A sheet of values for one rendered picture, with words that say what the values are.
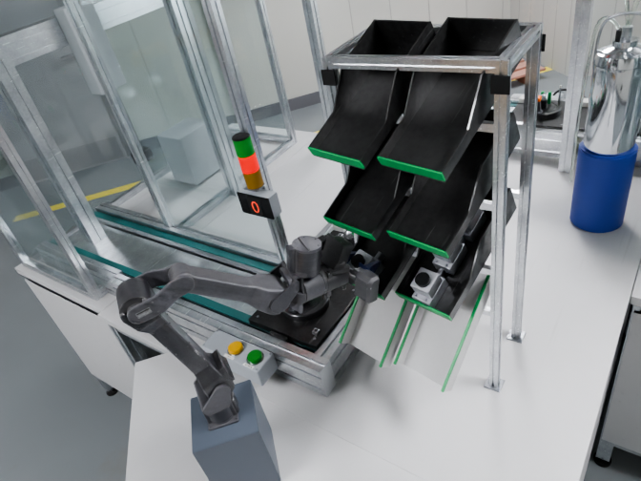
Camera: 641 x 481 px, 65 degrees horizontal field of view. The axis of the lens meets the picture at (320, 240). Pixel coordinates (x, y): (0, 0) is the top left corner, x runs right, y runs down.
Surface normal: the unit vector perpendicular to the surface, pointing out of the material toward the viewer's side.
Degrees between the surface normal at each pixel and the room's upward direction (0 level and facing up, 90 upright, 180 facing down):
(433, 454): 0
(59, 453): 0
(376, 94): 25
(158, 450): 0
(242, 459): 90
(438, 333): 45
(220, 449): 90
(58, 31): 90
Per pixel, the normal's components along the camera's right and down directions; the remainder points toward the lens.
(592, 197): -0.60, 0.56
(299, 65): 0.24, 0.54
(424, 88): 0.71, 0.31
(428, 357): -0.62, -0.18
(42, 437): -0.18, -0.79
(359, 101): -0.46, -0.49
